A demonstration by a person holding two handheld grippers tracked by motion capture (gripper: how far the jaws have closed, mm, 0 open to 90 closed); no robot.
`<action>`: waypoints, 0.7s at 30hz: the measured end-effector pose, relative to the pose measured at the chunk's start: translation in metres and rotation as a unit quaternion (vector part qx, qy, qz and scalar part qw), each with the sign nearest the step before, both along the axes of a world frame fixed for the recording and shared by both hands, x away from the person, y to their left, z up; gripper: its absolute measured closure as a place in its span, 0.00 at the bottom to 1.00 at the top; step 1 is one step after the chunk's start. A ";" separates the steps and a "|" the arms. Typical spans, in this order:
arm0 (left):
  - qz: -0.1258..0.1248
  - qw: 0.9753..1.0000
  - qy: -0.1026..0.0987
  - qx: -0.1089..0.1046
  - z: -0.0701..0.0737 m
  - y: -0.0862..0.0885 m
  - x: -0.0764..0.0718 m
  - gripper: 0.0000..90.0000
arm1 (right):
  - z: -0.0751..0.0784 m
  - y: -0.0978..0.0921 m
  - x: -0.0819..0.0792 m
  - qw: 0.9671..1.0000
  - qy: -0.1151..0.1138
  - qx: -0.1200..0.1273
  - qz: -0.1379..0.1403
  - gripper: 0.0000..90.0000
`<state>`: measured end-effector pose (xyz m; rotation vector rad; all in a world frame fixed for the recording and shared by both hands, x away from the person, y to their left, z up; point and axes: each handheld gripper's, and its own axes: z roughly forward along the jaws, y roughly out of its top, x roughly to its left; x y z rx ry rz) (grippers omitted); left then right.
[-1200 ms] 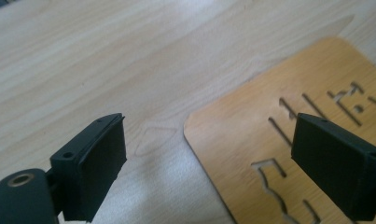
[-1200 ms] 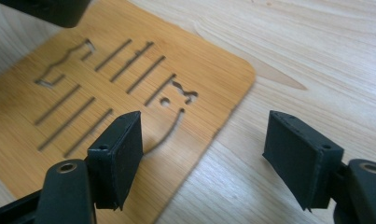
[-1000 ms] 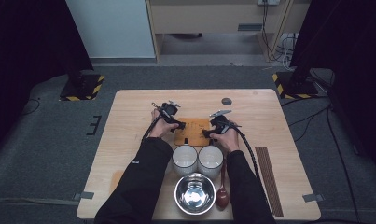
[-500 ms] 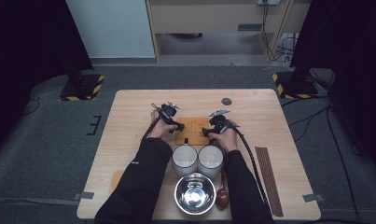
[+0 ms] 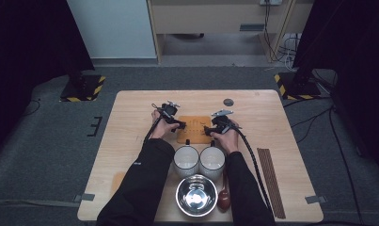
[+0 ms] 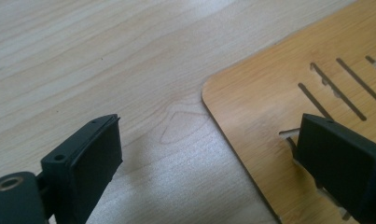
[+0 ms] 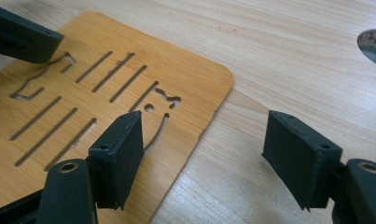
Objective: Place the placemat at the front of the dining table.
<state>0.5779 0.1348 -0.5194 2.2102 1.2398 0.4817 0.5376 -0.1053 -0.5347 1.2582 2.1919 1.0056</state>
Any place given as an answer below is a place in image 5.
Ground shiny steel bowl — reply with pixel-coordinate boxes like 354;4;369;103
175;174;219;218

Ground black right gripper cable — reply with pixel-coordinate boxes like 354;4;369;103
232;123;273;215

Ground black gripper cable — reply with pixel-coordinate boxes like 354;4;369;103
143;103;166;145
232;123;273;215

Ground white ribbed mug black rim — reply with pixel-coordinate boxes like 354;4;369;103
173;138;200;180
198;139;227;182

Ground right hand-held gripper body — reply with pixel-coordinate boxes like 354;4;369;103
211;108;243;135

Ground light wooden desk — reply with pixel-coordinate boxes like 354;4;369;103
146;0;315;64

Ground person's left hand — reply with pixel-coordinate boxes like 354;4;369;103
150;109;181;140

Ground black floor cable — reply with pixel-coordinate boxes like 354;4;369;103
282;96;332;109
327;106;364;226
290;106;334;128
14;98;41;121

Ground grey tape piece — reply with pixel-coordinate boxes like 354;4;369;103
73;193;96;202
305;195;328;204

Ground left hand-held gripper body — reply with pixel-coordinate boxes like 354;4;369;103
157;100;181;123

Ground white cable bundle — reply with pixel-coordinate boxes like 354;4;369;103
280;32;302;72

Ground reddish brown wooden spoon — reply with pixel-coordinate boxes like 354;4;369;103
217;170;231;211

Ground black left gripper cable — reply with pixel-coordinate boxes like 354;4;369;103
143;103;166;145

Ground person's right hand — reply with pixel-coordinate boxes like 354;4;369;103
210;120;241;155

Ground black curtain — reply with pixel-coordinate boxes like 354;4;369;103
292;0;379;177
0;0;96;152

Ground black hanging cable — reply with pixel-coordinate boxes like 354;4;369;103
263;0;280;62

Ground black stand with striped base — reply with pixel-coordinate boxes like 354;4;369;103
59;70;106;103
274;62;322;101

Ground dark object under desk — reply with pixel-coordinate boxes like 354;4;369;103
171;32;205;40

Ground white cabinet panel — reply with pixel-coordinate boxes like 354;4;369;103
67;0;157;59

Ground row of wooden chopsticks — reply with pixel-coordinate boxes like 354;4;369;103
256;147;287;219

